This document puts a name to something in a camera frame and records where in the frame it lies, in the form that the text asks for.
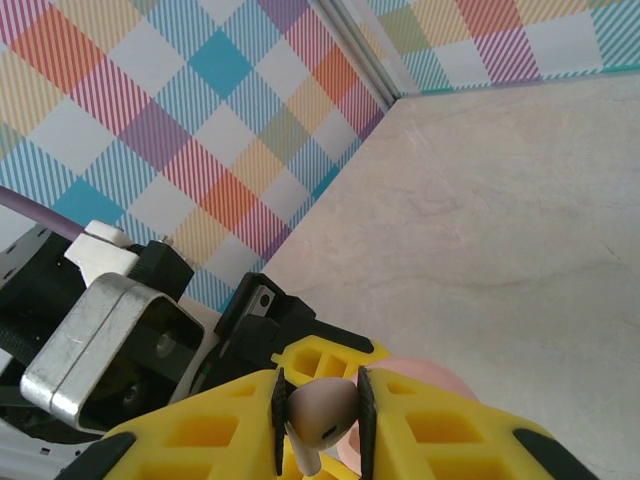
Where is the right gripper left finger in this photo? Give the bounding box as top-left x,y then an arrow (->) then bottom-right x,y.
59,368 -> 289,480

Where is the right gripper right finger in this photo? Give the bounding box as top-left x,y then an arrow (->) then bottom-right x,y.
357,366 -> 601,480

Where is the pink earbud charging case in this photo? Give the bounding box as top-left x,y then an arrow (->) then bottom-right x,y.
335,355 -> 482,477

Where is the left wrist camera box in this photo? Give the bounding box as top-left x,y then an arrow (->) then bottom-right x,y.
19,222 -> 224,432

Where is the pink wireless earbud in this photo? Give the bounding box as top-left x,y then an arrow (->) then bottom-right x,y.
285,377 -> 362,478

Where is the aluminium corner frame post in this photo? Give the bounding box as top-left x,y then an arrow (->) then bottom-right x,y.
308,0 -> 401,107

